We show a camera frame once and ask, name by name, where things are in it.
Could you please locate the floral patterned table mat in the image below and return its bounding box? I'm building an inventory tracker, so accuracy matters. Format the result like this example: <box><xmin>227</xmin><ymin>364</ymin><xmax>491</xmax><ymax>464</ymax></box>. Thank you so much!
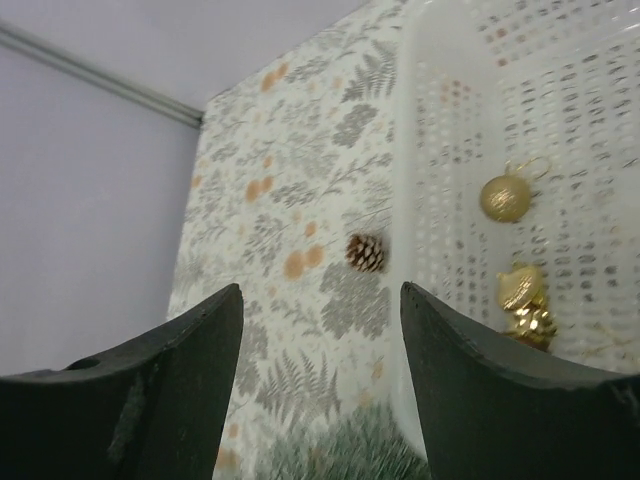
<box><xmin>169</xmin><ymin>1</ymin><xmax>406</xmax><ymax>479</ymax></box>

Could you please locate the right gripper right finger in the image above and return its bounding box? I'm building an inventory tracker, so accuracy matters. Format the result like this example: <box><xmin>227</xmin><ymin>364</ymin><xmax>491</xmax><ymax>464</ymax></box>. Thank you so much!
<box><xmin>400</xmin><ymin>282</ymin><xmax>639</xmax><ymax>480</ymax></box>

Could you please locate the small pine cone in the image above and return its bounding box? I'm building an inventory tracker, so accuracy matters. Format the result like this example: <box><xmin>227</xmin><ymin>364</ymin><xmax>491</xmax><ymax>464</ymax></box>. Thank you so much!
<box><xmin>345</xmin><ymin>233</ymin><xmax>386</xmax><ymax>273</ymax></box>

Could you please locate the small green christmas tree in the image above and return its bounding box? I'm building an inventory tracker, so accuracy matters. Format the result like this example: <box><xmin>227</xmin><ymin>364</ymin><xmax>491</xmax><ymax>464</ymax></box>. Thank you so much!
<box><xmin>254</xmin><ymin>402</ymin><xmax>432</xmax><ymax>480</ymax></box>

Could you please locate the white plastic basket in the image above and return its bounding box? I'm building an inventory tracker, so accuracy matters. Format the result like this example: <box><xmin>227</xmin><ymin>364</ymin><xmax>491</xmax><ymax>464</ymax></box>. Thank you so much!
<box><xmin>389</xmin><ymin>0</ymin><xmax>640</xmax><ymax>451</ymax></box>

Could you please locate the gold ridged ornament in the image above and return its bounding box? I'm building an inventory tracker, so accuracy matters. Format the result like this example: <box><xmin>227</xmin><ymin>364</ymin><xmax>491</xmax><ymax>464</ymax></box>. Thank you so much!
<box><xmin>496</xmin><ymin>261</ymin><xmax>557</xmax><ymax>352</ymax></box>

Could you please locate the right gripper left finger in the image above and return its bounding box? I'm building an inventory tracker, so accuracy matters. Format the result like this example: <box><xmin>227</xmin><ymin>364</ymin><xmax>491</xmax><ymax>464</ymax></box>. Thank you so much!
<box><xmin>1</xmin><ymin>284</ymin><xmax>244</xmax><ymax>479</ymax></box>

